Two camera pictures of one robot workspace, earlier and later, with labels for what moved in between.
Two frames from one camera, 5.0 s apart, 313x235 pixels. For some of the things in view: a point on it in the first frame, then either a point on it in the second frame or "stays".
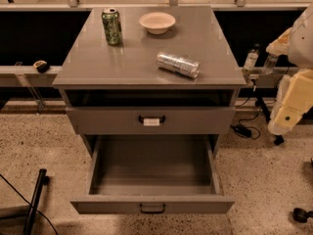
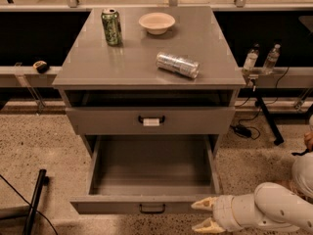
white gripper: x=302 y=48 -> x=222 y=210
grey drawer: x=154 y=174 stays
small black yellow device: x=42 y=66 stays
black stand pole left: x=42 y=180 stays
